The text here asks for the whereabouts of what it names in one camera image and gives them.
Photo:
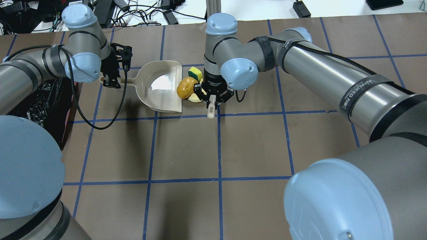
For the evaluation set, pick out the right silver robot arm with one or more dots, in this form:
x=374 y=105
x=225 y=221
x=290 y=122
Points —
x=243 y=160

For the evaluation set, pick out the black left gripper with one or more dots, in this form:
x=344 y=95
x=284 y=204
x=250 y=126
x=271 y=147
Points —
x=108 y=69

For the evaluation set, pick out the black trash bin bag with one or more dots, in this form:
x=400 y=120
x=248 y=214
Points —
x=48 y=106

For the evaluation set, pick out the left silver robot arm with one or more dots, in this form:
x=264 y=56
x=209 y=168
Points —
x=32 y=173

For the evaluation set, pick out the black power adapter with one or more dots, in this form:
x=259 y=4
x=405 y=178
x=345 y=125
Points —
x=300 y=9

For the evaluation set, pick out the white hand brush black bristles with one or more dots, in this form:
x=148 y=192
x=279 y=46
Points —
x=211 y=107

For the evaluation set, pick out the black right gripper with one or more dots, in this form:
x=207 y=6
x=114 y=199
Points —
x=212 y=85

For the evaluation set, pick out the beige plastic dustpan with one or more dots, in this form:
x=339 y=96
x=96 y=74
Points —
x=156 y=85

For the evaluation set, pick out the yellow green sponge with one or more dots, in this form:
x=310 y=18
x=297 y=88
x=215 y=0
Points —
x=195 y=73

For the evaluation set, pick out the pale yellow curved peel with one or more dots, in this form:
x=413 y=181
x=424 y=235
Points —
x=194 y=98

